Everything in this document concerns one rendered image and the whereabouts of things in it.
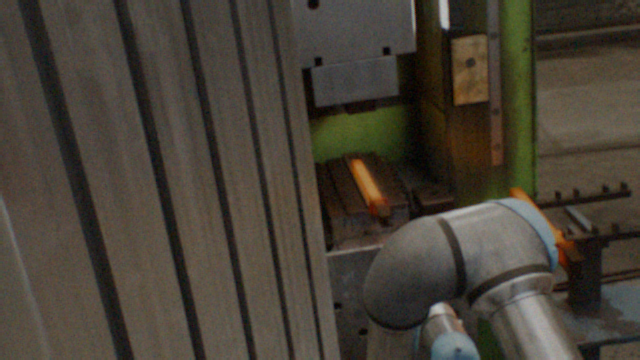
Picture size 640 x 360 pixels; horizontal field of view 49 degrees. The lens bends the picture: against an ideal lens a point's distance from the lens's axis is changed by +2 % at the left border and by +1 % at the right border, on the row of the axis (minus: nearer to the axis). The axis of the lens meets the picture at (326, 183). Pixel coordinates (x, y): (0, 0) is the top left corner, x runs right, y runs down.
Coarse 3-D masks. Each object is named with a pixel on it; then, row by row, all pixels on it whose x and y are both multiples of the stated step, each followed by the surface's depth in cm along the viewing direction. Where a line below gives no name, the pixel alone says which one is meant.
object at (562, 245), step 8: (512, 192) 178; (520, 192) 178; (528, 200) 173; (536, 208) 168; (544, 216) 163; (560, 240) 152; (560, 248) 148; (568, 248) 146; (560, 256) 149; (568, 256) 143; (576, 256) 142; (560, 264) 148; (568, 264) 145; (576, 264) 141; (568, 272) 144; (576, 272) 142
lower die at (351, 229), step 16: (336, 160) 211; (368, 160) 207; (320, 176) 203; (336, 176) 199; (352, 176) 196; (384, 176) 193; (336, 192) 190; (352, 192) 186; (384, 192) 183; (400, 192) 181; (336, 208) 180; (352, 208) 176; (368, 208) 174; (400, 208) 175; (336, 224) 175; (352, 224) 175; (368, 224) 176; (400, 224) 177; (336, 240) 176
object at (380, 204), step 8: (352, 160) 204; (360, 160) 203; (360, 168) 197; (360, 176) 191; (368, 176) 190; (368, 184) 185; (368, 192) 180; (376, 192) 179; (376, 200) 173; (384, 200) 173; (376, 208) 169; (384, 208) 168; (376, 216) 171; (384, 216) 164; (384, 224) 165; (392, 224) 165
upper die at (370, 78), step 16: (320, 64) 162; (336, 64) 161; (352, 64) 161; (368, 64) 162; (384, 64) 162; (304, 80) 185; (320, 80) 161; (336, 80) 162; (352, 80) 162; (368, 80) 163; (384, 80) 163; (320, 96) 163; (336, 96) 163; (352, 96) 164; (368, 96) 164; (384, 96) 165
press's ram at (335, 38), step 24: (312, 0) 155; (336, 0) 156; (360, 0) 156; (384, 0) 157; (408, 0) 158; (312, 24) 157; (336, 24) 157; (360, 24) 158; (384, 24) 159; (408, 24) 159; (312, 48) 159; (336, 48) 159; (360, 48) 160; (384, 48) 168; (408, 48) 161
